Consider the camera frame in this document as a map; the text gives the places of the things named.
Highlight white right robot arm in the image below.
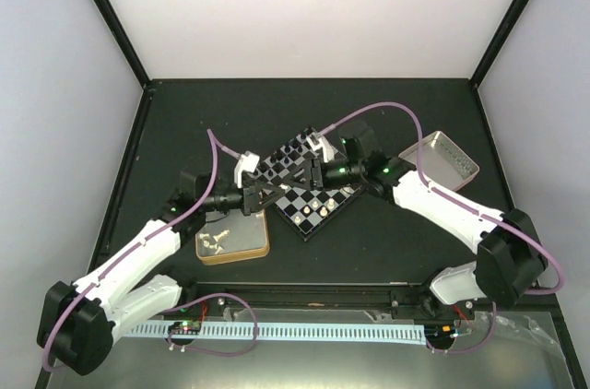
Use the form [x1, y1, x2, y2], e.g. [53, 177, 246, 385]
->
[282, 152, 548, 318]

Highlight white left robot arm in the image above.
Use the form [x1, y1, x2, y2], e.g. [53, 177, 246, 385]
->
[37, 174, 285, 375]

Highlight black and white chessboard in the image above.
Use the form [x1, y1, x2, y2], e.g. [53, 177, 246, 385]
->
[250, 127, 364, 242]

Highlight tan sweet bear tin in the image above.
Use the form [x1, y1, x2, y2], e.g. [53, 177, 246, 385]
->
[195, 210, 270, 265]

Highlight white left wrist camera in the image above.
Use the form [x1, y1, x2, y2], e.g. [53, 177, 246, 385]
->
[233, 151, 260, 189]

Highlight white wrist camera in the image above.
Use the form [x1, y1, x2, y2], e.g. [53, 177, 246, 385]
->
[306, 132, 336, 163]
[233, 151, 260, 189]

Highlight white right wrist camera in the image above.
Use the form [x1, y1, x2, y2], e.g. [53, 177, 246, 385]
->
[306, 132, 336, 163]

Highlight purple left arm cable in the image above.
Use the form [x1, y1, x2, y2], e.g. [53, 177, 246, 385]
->
[41, 129, 245, 371]

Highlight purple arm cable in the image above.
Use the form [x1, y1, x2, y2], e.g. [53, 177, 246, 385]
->
[315, 101, 569, 291]
[41, 129, 245, 371]

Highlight black aluminium rail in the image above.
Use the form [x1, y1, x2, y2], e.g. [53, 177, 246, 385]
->
[174, 282, 559, 316]

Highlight white slotted cable duct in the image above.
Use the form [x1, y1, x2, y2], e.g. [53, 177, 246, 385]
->
[126, 320, 426, 346]

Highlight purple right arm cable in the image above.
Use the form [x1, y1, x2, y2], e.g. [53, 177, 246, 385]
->
[315, 101, 569, 291]

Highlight black corner frame post left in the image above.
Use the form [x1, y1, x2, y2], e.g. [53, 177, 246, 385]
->
[63, 0, 156, 93]

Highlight black corner frame post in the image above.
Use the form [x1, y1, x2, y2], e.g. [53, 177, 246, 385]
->
[469, 0, 530, 88]
[63, 0, 156, 93]

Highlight black corner frame post right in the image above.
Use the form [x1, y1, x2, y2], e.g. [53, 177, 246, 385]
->
[469, 0, 530, 88]

